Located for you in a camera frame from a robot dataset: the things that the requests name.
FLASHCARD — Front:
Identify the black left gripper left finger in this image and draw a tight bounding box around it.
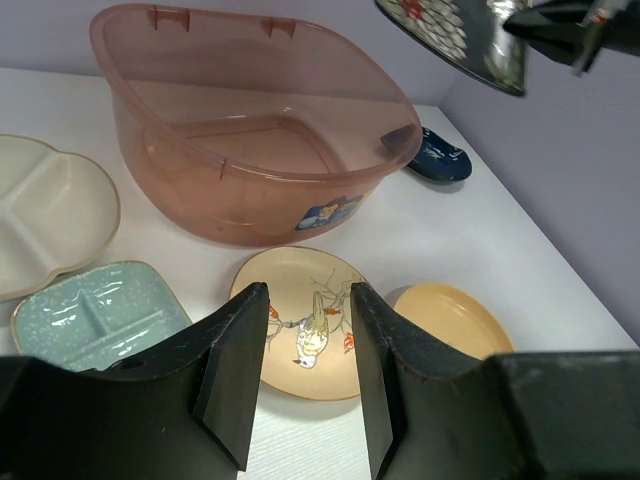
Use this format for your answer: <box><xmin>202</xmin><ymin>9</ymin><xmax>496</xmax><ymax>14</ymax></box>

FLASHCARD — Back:
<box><xmin>1</xmin><ymin>282</ymin><xmax>270</xmax><ymax>479</ymax></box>

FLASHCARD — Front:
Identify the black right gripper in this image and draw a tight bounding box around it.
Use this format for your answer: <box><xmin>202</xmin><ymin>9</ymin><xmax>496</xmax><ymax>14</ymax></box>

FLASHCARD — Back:
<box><xmin>503</xmin><ymin>0</ymin><xmax>639</xmax><ymax>76</ymax></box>

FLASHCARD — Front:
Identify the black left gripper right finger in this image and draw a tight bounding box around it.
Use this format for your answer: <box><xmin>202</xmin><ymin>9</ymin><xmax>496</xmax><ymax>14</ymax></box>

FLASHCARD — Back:
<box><xmin>351</xmin><ymin>283</ymin><xmax>639</xmax><ymax>479</ymax></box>

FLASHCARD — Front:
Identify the black floral square plate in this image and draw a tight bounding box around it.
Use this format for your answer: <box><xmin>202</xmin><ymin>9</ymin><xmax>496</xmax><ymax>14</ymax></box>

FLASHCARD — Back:
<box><xmin>375</xmin><ymin>0</ymin><xmax>532</xmax><ymax>97</ymax></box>

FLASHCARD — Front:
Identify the blue yellow bin label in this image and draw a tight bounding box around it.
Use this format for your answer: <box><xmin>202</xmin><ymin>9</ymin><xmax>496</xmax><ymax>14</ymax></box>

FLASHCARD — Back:
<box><xmin>295</xmin><ymin>192</ymin><xmax>371</xmax><ymax>231</ymax></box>

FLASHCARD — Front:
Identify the pink translucent plastic bin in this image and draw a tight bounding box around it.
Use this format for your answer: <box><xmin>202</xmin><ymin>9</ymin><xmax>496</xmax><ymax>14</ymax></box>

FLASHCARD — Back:
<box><xmin>90</xmin><ymin>3</ymin><xmax>422</xmax><ymax>246</ymax></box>

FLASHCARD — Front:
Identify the orange round bear plate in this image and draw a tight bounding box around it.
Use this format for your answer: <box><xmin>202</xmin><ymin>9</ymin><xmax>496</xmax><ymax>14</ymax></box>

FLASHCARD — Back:
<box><xmin>394</xmin><ymin>283</ymin><xmax>514</xmax><ymax>359</ymax></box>

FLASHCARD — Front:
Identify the light teal divided tray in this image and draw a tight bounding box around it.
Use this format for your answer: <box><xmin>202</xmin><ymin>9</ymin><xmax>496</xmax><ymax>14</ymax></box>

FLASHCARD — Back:
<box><xmin>11</xmin><ymin>260</ymin><xmax>192</xmax><ymax>372</ymax></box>

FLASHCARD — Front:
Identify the beige bird-painted plate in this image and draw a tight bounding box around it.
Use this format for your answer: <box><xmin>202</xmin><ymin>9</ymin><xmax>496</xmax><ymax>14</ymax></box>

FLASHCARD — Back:
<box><xmin>230</xmin><ymin>246</ymin><xmax>365</xmax><ymax>401</ymax></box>

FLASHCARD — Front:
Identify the dark blue leaf-shaped dish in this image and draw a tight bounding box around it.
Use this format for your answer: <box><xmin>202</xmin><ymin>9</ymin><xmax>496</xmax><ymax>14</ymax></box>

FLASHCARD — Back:
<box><xmin>407</xmin><ymin>127</ymin><xmax>473</xmax><ymax>184</ymax></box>

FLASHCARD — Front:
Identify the cream three-section plate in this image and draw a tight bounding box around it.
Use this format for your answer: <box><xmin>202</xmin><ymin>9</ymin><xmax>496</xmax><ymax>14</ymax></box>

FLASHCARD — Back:
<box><xmin>1</xmin><ymin>134</ymin><xmax>121</xmax><ymax>301</ymax></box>

